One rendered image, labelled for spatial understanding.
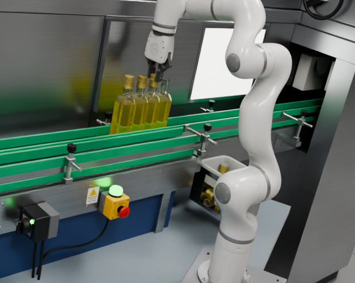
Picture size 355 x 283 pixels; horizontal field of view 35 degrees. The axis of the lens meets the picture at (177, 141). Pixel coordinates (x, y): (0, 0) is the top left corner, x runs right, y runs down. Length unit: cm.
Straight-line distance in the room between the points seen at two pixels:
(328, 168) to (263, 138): 121
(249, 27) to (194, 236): 92
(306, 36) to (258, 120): 122
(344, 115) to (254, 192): 115
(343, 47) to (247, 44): 118
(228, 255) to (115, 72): 77
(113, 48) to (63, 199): 58
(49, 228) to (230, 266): 59
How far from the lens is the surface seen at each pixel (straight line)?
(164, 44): 197
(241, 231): 180
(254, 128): 169
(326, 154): 282
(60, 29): 194
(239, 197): 169
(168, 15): 196
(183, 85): 236
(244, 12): 168
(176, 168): 208
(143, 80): 200
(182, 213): 237
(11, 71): 189
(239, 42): 162
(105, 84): 208
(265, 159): 176
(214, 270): 192
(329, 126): 280
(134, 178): 195
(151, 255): 206
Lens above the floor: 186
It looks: 21 degrees down
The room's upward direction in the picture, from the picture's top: 12 degrees clockwise
